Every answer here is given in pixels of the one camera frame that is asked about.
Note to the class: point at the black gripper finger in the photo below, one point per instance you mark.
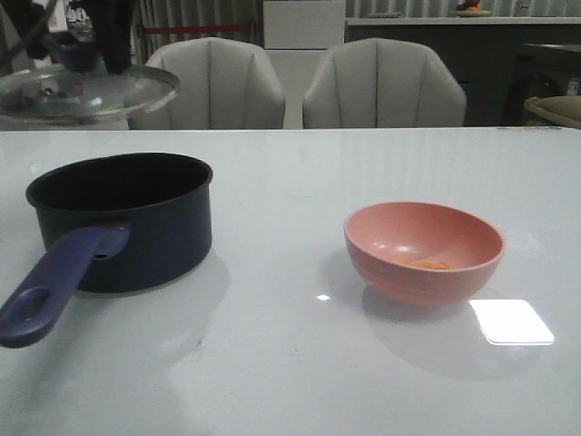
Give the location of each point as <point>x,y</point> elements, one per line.
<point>112,22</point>
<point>30,21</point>

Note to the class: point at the pink plastic bowl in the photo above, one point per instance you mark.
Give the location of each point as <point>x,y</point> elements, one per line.
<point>377,233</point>

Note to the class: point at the orange ham slices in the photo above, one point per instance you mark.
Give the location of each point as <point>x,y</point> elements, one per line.
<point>438,265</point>

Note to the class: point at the red barrier belt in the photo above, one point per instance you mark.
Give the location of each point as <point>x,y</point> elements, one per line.
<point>193,30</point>

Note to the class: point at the left grey upholstered chair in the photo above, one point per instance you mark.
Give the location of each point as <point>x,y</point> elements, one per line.
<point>224,85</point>

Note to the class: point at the grey upholstered chair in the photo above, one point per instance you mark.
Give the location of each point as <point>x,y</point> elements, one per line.
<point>224,85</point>
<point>382,83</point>

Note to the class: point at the white cabinet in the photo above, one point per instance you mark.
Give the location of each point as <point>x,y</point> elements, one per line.
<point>303,25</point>

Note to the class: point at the right grey upholstered chair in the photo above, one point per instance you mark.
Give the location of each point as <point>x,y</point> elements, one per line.
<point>382,83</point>

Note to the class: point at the fruit plate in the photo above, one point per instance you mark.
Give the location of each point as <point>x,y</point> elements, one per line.
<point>470,8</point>

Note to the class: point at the dark sideboard counter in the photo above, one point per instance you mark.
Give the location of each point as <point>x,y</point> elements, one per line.
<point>485,54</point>

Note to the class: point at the dark side table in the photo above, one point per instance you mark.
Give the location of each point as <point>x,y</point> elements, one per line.
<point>540,71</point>

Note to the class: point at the blue saucepan with handle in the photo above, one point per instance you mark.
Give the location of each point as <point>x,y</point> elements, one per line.
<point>114,224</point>

